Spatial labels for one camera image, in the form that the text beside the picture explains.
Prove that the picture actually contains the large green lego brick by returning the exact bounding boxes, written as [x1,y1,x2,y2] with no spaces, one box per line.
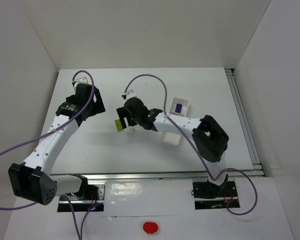
[114,119,123,132]

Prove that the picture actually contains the white lego piece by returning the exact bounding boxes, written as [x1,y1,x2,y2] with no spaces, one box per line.
[129,128,136,135]

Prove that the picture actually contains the blue lego brick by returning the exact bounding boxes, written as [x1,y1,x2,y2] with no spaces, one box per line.
[175,103,183,114]

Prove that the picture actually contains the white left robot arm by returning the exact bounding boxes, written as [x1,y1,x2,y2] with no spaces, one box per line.
[8,77,106,206]

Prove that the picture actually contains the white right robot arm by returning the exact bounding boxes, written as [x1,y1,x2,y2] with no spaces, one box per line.
[116,97,229,187]

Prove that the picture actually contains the white divided plastic tray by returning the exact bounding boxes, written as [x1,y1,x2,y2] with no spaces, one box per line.
[161,97,189,146]

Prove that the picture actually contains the red round button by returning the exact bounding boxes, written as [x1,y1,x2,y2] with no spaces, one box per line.
[142,221,159,235]

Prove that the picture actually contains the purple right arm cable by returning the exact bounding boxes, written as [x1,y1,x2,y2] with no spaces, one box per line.
[123,74,258,216]

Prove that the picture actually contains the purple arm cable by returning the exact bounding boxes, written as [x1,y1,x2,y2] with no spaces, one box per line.
[123,74,258,216]
[0,70,95,240]

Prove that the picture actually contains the aluminium front rail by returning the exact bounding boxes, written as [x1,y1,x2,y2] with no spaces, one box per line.
[48,170,263,181]

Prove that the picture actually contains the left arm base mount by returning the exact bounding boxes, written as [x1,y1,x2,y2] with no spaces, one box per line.
[66,182,106,213]

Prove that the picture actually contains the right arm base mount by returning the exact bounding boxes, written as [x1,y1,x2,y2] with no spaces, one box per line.
[190,181,240,210]

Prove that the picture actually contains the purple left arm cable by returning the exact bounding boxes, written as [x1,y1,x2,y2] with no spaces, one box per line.
[0,70,95,240]

